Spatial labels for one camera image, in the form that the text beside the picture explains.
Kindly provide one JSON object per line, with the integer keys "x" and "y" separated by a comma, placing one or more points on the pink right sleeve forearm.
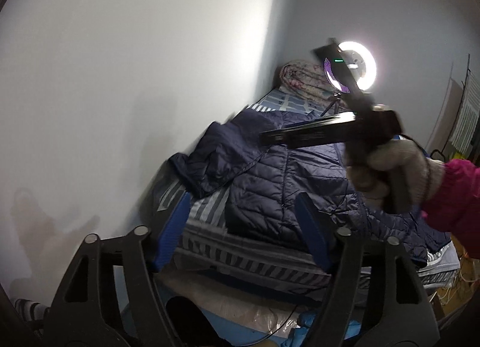
{"x": 454, "y": 207}

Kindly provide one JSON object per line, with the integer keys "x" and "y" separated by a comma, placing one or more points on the blue checked bed sheet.
{"x": 278, "y": 100}

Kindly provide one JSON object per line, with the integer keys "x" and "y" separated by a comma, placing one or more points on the navy quilted puffer jacket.
{"x": 264, "y": 181}

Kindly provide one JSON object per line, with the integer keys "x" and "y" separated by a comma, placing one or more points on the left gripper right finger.
{"x": 397, "y": 311}

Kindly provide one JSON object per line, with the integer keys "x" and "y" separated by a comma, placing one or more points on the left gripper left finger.
{"x": 85, "y": 310}

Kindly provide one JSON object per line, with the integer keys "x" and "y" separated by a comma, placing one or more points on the folded floral quilt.
{"x": 306, "y": 80}

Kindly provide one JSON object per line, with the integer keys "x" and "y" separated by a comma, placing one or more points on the white ring light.
{"x": 357, "y": 59}

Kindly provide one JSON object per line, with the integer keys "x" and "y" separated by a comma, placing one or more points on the blue white striped blanket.
{"x": 205, "y": 244}

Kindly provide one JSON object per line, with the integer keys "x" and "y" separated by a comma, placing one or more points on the clear plastic bag under bed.
{"x": 254, "y": 311}

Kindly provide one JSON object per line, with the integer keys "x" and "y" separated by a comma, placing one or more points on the right hand in white glove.
{"x": 422, "y": 175}

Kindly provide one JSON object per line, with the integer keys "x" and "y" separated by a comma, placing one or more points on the black metal chair frame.
{"x": 438, "y": 155}

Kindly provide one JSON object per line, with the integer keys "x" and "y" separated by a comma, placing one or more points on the hanging white towel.
{"x": 468, "y": 115}

